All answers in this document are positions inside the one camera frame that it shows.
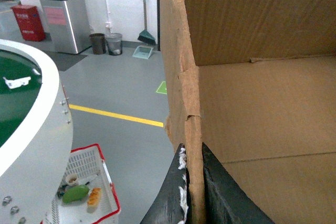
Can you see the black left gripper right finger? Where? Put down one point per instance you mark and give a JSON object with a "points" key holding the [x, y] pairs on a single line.
{"points": [[225, 195]]}

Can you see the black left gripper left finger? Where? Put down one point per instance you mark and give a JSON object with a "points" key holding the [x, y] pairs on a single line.
{"points": [[171, 204]]}

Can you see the brown cardboard box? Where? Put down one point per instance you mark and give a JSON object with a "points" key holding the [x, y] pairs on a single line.
{"points": [[254, 81]]}

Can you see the green circular conveyor belt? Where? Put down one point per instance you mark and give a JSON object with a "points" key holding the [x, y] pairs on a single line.
{"points": [[36, 132]]}

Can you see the toy bread piece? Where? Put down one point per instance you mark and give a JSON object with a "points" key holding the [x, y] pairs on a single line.
{"points": [[94, 199]]}

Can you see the white red plastic basket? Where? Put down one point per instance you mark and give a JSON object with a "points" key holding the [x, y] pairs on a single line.
{"points": [[88, 164]]}

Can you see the green toy mango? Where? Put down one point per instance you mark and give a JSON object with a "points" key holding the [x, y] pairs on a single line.
{"points": [[75, 193]]}

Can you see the light green dustpan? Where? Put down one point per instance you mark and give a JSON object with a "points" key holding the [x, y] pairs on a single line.
{"points": [[143, 52]]}

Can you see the green broom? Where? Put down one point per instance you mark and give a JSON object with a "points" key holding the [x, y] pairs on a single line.
{"points": [[144, 35]]}

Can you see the mesh waste bin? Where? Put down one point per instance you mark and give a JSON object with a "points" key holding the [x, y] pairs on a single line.
{"points": [[114, 43]]}

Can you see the brown waste bin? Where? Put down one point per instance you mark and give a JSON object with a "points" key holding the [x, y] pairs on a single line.
{"points": [[98, 43]]}

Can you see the stainless steel appliance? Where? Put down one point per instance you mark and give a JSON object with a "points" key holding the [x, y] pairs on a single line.
{"points": [[68, 25]]}

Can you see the red box on floor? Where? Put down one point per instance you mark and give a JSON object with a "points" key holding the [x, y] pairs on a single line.
{"points": [[29, 22]]}

